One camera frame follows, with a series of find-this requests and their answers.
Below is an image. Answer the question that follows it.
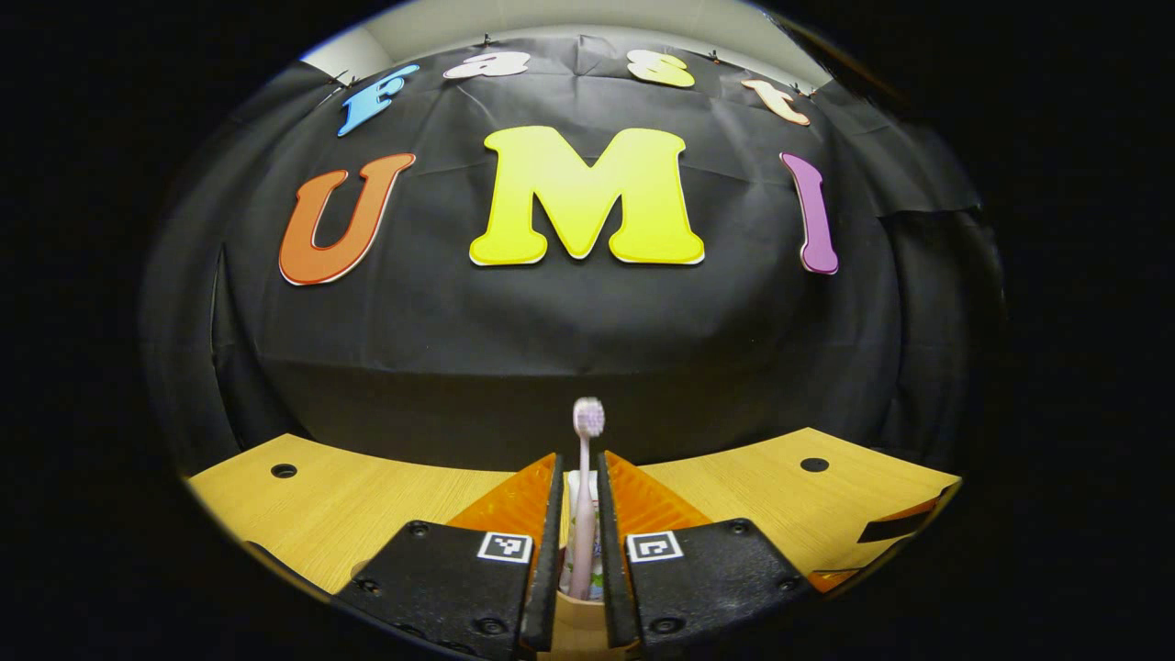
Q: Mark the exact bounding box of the black backdrop cloth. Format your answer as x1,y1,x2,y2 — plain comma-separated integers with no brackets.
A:
142,35,1006,478

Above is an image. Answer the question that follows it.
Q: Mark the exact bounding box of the beige cup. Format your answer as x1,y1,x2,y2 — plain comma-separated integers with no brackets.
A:
537,588,643,661

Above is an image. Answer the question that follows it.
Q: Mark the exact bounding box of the pink white toothbrush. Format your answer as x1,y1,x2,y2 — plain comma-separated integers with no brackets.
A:
567,397,607,602

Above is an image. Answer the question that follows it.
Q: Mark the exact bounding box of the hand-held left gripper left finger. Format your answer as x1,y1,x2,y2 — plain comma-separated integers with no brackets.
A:
335,452,565,661

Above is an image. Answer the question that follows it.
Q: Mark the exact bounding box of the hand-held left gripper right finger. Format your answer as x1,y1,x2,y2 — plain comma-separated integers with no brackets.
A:
597,450,818,655

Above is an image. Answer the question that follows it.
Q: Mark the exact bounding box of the wooden desktop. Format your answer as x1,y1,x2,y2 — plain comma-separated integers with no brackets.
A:
184,427,963,598

